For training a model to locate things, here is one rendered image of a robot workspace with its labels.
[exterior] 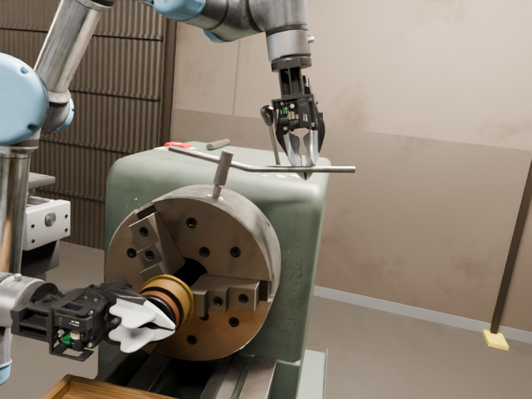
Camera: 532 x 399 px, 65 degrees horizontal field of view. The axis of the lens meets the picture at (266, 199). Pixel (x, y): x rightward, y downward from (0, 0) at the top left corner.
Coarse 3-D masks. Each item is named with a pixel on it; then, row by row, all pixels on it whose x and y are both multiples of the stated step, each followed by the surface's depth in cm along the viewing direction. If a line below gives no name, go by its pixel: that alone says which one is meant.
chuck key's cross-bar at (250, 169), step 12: (192, 156) 73; (204, 156) 73; (240, 168) 74; (252, 168) 75; (264, 168) 75; (276, 168) 75; (288, 168) 76; (300, 168) 76; (312, 168) 76; (324, 168) 76; (336, 168) 77; (348, 168) 77
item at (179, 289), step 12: (156, 276) 67; (168, 276) 66; (144, 288) 64; (156, 288) 64; (168, 288) 63; (180, 288) 65; (156, 300) 61; (168, 300) 62; (180, 300) 64; (192, 300) 66; (168, 312) 61; (180, 312) 64; (192, 312) 67; (180, 324) 64; (168, 336) 62
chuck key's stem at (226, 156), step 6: (222, 150) 73; (228, 150) 74; (222, 156) 73; (228, 156) 73; (222, 162) 73; (228, 162) 74; (222, 168) 74; (228, 168) 74; (216, 174) 74; (222, 174) 74; (216, 180) 74; (222, 180) 74; (216, 186) 75; (222, 186) 75; (216, 192) 75; (216, 198) 75
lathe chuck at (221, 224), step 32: (192, 192) 76; (224, 192) 80; (128, 224) 75; (192, 224) 74; (224, 224) 72; (256, 224) 76; (128, 256) 76; (192, 256) 74; (224, 256) 73; (256, 256) 72; (192, 320) 77; (224, 320) 76; (256, 320) 74; (192, 352) 78; (224, 352) 77
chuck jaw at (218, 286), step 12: (204, 276) 74; (216, 276) 74; (192, 288) 68; (204, 288) 69; (216, 288) 69; (228, 288) 69; (240, 288) 69; (252, 288) 69; (264, 288) 73; (204, 300) 67; (216, 300) 69; (228, 300) 70; (240, 300) 70; (252, 300) 69; (264, 300) 74; (204, 312) 67; (216, 312) 69
